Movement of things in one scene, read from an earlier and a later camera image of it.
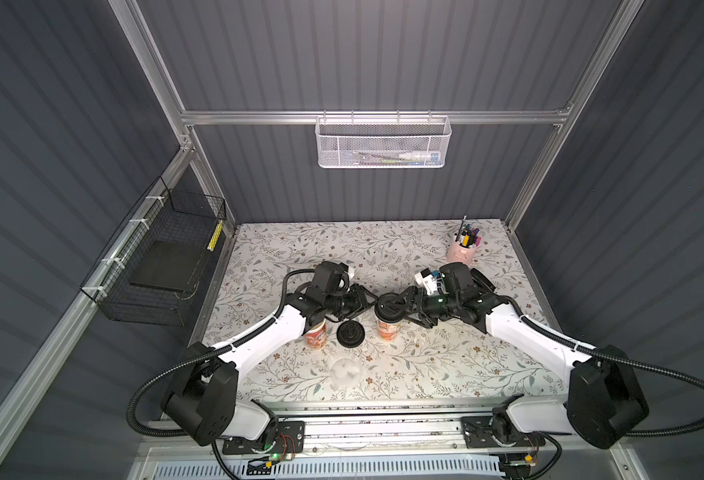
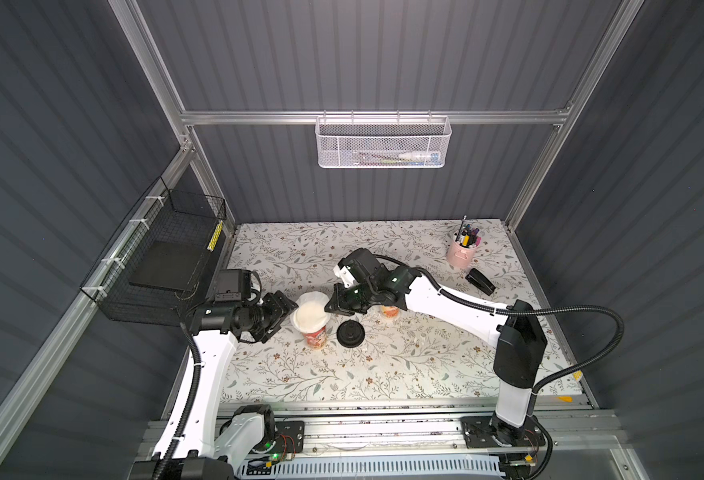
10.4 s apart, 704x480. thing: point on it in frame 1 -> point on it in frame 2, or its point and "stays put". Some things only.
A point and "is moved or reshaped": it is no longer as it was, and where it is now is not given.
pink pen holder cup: (458, 253) stays put
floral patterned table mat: (468, 358) stays put
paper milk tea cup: (318, 338) stays put
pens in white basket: (367, 157) stays put
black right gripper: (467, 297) -> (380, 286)
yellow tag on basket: (215, 236) stays put
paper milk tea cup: (388, 331) is moved or reshaped
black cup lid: (350, 333) stays put
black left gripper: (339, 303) -> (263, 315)
